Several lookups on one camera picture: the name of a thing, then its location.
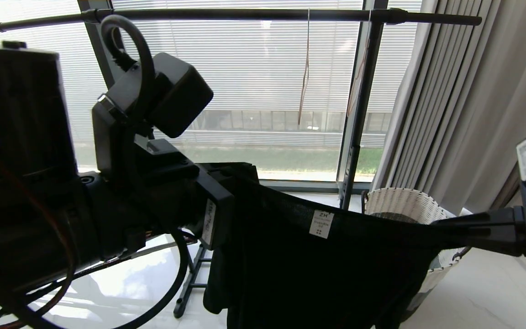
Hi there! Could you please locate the black cable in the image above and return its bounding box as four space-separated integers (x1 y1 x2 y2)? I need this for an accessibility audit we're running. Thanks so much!
101 15 156 115
0 228 189 329

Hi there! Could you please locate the window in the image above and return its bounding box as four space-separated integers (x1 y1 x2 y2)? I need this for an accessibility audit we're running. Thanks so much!
0 0 423 195

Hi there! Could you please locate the pink clothes hanger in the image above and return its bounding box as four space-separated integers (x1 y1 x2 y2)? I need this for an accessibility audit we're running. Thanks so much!
297 9 311 126
346 11 371 117

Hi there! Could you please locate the white laundry basket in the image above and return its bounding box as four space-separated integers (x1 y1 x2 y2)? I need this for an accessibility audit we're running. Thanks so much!
361 187 471 320

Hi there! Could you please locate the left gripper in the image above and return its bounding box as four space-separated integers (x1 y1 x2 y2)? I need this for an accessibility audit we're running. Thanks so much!
80 165 236 262

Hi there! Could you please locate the black clothes rack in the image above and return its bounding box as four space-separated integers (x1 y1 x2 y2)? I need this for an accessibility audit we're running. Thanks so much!
0 8 482 319

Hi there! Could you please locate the black garment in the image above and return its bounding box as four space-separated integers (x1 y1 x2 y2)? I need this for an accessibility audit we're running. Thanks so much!
203 162 442 329

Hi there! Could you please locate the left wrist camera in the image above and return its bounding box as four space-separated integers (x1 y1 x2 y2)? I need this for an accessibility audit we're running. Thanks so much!
92 52 214 183

